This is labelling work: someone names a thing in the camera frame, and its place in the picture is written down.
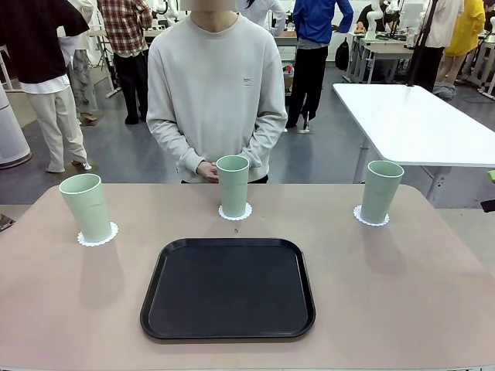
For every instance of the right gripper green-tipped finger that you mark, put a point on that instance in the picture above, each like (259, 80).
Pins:
(489, 205)
(492, 176)

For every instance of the tall pale green cup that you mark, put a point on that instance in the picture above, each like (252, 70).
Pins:
(381, 193)
(87, 212)
(232, 185)

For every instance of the white scalloped paper coaster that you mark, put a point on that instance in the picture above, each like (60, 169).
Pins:
(358, 216)
(113, 232)
(235, 219)

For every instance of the person's right forearm grey sleeve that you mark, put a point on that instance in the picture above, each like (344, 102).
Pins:
(170, 143)

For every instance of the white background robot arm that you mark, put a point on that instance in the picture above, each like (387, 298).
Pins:
(374, 23)
(168, 9)

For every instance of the person's left forearm grey sleeve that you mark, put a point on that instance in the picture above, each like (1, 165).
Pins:
(268, 135)

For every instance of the person's right hand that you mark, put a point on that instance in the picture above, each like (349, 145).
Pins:
(207, 172)

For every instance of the grey bag on floor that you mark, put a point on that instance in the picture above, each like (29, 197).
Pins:
(444, 92)

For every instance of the white folding table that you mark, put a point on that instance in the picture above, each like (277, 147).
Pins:
(406, 123)

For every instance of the person in yellow coat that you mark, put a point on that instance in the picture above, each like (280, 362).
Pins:
(468, 31)

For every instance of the black tripod pole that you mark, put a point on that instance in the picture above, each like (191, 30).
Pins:
(419, 46)

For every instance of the person in cream top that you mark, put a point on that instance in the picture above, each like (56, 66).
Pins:
(444, 23)

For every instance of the grey background desk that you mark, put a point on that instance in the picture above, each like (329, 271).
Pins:
(383, 52)

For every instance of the black backpack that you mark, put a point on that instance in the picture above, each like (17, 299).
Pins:
(342, 54)

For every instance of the seated person in black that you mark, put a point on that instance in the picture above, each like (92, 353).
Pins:
(367, 17)

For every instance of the person in blue jacket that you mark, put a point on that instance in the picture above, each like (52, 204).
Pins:
(313, 19)

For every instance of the black plastic serving tray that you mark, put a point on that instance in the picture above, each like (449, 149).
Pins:
(232, 301)

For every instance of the person in white shirt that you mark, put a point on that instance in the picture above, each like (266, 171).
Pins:
(267, 11)

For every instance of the person in grey sweatshirt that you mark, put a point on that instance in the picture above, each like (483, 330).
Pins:
(212, 77)

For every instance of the person in plaid shirt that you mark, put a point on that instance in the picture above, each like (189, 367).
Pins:
(123, 27)

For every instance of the person in patterned skirt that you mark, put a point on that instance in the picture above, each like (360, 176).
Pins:
(83, 85)

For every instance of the person in dark shirt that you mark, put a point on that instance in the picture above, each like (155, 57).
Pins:
(35, 38)

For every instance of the brown object at floor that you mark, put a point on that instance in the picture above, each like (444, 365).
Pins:
(5, 222)

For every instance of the white cylindrical air purifier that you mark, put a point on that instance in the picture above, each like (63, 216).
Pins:
(9, 131)

